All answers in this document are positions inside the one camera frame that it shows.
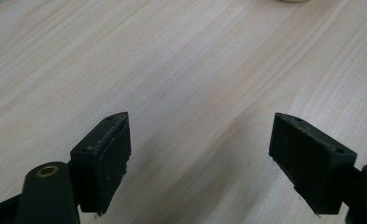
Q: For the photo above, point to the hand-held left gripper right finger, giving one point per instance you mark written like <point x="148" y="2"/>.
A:
<point x="308" y="168"/>

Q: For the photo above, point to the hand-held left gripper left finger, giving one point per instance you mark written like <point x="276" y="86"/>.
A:
<point x="105" y="168"/>

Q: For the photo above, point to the cream round object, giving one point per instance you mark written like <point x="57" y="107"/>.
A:
<point x="293" y="0"/>

